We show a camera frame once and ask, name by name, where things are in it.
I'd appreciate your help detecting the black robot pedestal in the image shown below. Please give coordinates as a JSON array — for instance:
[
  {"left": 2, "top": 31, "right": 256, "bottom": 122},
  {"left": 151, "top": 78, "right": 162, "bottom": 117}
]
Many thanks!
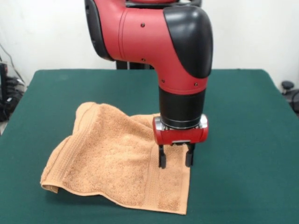
[{"left": 115, "top": 0, "right": 202, "bottom": 70}]

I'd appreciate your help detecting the tan terry towel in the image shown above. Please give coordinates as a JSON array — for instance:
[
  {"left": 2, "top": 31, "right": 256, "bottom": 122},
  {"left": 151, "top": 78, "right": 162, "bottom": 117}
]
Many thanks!
[{"left": 41, "top": 101, "right": 191, "bottom": 215}]

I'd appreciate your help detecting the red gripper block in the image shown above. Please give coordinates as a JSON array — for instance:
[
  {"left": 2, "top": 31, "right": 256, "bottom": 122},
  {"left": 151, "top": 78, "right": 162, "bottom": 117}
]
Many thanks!
[{"left": 152, "top": 114, "right": 209, "bottom": 169}]

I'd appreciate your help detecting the dark green table cloth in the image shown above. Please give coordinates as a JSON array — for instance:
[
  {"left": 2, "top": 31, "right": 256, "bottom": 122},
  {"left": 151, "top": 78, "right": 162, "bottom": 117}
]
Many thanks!
[{"left": 0, "top": 69, "right": 299, "bottom": 224}]

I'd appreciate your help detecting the dark grey chair base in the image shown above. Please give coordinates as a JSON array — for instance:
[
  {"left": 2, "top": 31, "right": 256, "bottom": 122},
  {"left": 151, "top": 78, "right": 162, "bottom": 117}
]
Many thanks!
[{"left": 281, "top": 80, "right": 299, "bottom": 110}]

